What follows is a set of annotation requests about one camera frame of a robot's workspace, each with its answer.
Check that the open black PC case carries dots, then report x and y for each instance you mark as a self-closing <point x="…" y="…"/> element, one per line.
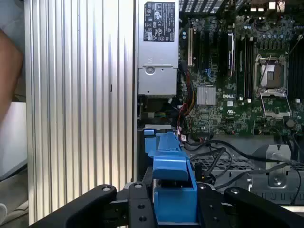
<point x="237" y="9"/>

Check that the CPU socket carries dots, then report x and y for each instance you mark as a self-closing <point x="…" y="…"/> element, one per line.
<point x="270" y="73"/>

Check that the hard disk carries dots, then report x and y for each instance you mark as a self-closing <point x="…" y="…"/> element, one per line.
<point x="174" y="204"/>

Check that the silver power supply unit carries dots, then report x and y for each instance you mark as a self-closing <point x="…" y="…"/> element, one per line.
<point x="156" y="71"/>

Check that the black RAM slots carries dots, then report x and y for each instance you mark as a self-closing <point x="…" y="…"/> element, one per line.
<point x="245" y="69"/>

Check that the metal disk bay cage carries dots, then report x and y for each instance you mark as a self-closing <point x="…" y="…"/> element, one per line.
<point x="280" y="183"/>

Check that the green Dell motherboard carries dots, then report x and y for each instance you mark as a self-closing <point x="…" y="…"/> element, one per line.
<point x="213" y="116"/>

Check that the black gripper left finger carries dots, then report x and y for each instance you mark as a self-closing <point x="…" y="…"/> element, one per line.
<point x="137" y="204"/>

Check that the white expansion slot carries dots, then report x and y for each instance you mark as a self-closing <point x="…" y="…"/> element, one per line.
<point x="190" y="47"/>

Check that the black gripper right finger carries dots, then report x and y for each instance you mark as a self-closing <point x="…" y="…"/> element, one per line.
<point x="247" y="202"/>

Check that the silver chipset heatsink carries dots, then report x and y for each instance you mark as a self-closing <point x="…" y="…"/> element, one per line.
<point x="206" y="95"/>

